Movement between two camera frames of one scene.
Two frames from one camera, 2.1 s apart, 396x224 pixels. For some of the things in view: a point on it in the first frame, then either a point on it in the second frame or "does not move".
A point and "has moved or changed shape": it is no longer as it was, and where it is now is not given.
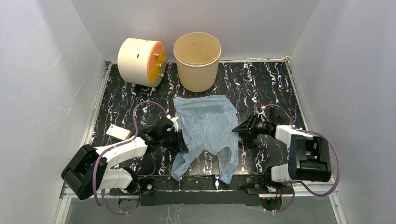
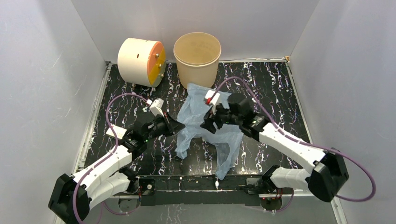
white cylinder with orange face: [141, 62] does not move
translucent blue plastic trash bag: [209, 123] has moved or changed shape
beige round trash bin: [197, 54] does not move
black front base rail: [159, 190] does not move
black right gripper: [246, 130] → [208, 124]
